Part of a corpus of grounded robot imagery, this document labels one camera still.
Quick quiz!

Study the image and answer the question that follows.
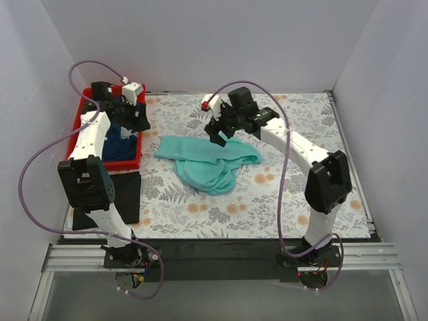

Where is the mint green t-shirt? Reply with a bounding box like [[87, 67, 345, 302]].
[[154, 136, 263, 195]]

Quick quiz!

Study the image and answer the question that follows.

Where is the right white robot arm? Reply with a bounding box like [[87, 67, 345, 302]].
[[133, 94, 336, 266]]

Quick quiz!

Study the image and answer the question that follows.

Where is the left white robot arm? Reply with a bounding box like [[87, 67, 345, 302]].
[[58, 98, 142, 268]]

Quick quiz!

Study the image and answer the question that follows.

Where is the navy blue printed t-shirt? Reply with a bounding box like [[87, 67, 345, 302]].
[[102, 123, 138, 163]]

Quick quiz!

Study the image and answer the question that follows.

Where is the red plastic bin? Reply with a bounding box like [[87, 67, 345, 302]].
[[67, 84, 146, 171]]

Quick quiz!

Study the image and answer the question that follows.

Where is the folded black t-shirt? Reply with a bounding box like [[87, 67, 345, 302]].
[[72, 172, 141, 231]]

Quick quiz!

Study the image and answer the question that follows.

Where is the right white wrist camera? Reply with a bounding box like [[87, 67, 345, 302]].
[[201, 94, 223, 121]]

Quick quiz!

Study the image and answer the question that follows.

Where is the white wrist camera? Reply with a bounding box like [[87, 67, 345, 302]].
[[201, 94, 223, 121], [122, 82, 144, 106]]

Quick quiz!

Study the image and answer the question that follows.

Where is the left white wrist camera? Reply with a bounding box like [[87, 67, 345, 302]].
[[122, 82, 144, 106]]

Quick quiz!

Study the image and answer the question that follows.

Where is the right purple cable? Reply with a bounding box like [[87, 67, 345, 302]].
[[208, 80, 342, 292]]

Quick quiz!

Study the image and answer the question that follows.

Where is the purple cable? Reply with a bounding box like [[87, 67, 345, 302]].
[[19, 60, 165, 299], [208, 80, 342, 292]]

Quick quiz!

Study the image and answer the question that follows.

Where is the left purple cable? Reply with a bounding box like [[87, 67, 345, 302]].
[[19, 60, 165, 299]]

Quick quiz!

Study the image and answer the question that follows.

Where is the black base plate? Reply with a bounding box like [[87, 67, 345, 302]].
[[103, 237, 342, 284]]

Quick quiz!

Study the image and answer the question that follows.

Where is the aluminium mounting rail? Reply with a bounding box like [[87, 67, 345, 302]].
[[43, 239, 401, 272]]

